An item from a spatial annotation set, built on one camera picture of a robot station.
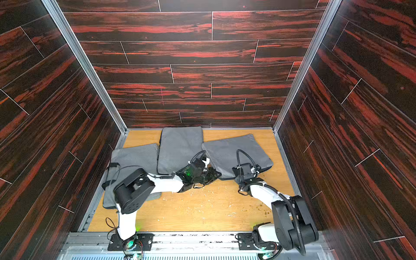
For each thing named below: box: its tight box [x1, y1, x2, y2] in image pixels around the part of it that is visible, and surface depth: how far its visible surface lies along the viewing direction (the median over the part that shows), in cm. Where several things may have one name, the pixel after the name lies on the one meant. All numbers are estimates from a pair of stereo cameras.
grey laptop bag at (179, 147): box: [157, 126, 205, 175], surface depth 107 cm
